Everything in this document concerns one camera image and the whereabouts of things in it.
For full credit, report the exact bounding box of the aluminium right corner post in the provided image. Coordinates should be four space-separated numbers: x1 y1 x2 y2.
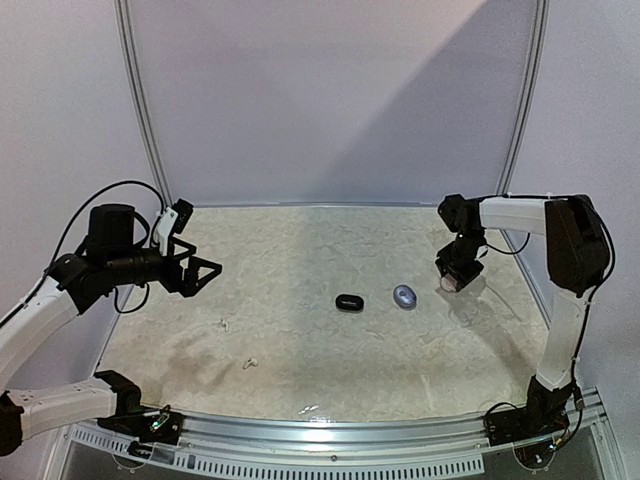
498 0 550 197

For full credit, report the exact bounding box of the aluminium front rail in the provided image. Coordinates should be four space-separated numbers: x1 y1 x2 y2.
58 387 609 466

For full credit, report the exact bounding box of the aluminium left corner post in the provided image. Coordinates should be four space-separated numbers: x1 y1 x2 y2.
114 0 173 204

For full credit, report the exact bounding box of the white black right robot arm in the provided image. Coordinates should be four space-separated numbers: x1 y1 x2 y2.
435 194 615 436

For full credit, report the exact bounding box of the perforated white front panel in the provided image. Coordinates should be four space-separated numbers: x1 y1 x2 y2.
60 426 486 479

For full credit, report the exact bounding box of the pink round charging case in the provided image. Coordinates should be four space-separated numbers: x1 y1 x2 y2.
440 276 458 293

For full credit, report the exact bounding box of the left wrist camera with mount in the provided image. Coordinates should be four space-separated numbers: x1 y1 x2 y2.
151 199 194 256

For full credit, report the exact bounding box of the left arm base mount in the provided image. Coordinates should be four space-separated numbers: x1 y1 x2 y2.
97 408 186 446

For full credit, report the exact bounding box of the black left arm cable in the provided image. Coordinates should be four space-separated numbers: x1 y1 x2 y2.
0 180 169 326

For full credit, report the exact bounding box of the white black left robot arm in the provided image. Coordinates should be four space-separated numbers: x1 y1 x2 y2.
1 200 223 456

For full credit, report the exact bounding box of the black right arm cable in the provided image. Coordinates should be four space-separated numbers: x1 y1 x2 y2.
479 199 615 441

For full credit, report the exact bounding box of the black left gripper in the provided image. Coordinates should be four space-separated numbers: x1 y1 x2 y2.
107 235 222 295

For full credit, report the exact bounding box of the blue-grey oval charging case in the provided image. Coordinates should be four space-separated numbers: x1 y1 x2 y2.
393 285 417 310

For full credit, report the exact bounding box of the aluminium corner post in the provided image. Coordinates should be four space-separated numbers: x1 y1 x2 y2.
498 0 550 197
114 0 173 204

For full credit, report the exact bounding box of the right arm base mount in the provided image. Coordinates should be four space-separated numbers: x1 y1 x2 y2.
482 392 583 451

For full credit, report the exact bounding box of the black earbud charging case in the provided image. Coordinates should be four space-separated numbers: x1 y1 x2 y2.
335 294 364 312

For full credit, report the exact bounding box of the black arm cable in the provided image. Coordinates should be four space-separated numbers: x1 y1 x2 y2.
0 180 169 326
479 199 615 441

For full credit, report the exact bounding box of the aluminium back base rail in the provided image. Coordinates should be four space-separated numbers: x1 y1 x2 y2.
194 201 438 209

